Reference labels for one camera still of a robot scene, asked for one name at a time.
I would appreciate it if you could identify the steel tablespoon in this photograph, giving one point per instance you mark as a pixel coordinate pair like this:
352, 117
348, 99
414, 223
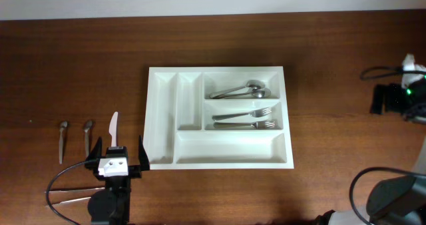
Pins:
256, 93
251, 84

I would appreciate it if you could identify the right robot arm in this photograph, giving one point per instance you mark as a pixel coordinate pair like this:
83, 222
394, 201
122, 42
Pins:
399, 200

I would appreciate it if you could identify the small steel teaspoon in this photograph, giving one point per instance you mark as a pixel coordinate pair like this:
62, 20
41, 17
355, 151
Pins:
62, 128
87, 131

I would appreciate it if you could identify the steel fork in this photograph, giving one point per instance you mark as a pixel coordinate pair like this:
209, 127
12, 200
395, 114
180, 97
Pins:
256, 114
263, 124

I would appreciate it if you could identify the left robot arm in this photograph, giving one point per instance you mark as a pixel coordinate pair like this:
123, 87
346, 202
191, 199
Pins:
111, 205

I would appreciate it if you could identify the right small steel teaspoon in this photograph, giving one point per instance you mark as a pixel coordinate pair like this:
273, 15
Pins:
87, 131

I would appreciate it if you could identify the white plastic knife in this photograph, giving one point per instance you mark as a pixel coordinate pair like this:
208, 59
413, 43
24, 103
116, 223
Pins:
113, 129

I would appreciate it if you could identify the left small steel teaspoon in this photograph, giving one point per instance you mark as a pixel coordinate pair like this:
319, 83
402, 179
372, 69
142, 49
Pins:
62, 128

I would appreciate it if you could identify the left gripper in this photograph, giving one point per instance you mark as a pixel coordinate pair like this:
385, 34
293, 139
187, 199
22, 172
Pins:
135, 171

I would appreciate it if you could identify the white plastic cutlery tray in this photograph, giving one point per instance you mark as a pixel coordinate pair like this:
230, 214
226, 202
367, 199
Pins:
179, 132

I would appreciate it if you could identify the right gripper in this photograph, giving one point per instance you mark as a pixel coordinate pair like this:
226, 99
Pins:
391, 92

